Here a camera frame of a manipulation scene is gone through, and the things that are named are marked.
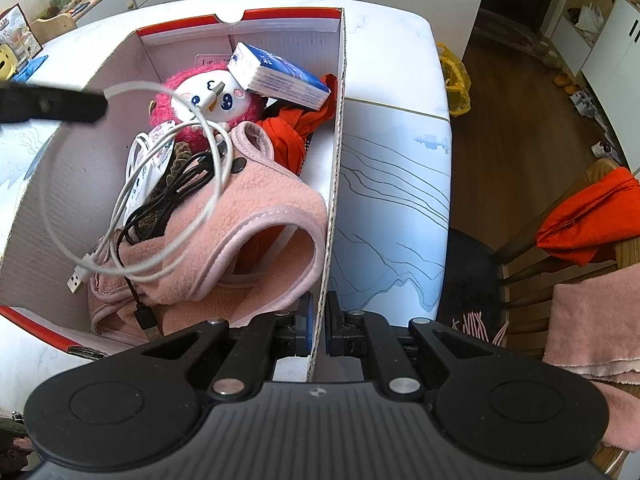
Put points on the white patterned pouch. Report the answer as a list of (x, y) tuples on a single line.
[(142, 180)]

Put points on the printed picture box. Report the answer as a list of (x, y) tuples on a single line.
[(17, 30)]

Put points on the black seat cushion pink tassels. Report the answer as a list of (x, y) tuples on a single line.
[(470, 270)]

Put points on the blue and white tissue pack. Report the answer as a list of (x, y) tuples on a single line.
[(280, 77)]

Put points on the white plastic bag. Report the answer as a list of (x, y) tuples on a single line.
[(589, 17)]

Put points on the wooden chair with draped cloths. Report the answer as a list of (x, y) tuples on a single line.
[(600, 170)]

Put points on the yellow toy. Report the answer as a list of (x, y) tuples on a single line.
[(6, 62)]

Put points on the brown fuzzy strip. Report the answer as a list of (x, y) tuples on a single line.
[(180, 152)]

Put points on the red and black cloth bundle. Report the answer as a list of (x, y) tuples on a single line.
[(290, 140)]

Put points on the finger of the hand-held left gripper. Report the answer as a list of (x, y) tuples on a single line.
[(60, 105)]

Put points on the pink towel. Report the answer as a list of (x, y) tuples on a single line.
[(595, 325)]

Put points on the white cardboard box red rim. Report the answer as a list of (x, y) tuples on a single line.
[(50, 240)]

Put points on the dark and white shoes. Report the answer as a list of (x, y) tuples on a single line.
[(604, 150)]

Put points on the yellow plastic bag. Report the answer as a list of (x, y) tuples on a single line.
[(457, 85)]

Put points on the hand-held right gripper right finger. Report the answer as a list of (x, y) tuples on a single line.
[(329, 330)]

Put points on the pink fleece garment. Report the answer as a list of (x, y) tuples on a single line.
[(260, 215)]

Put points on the pink plush bird toy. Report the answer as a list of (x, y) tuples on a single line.
[(250, 105)]

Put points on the orange slippers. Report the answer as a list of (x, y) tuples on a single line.
[(564, 82)]

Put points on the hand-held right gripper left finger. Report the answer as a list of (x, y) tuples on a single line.
[(308, 325)]

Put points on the patterned door mat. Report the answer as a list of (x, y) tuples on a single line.
[(505, 32)]

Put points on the blue cloth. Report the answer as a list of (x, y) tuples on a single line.
[(30, 69)]

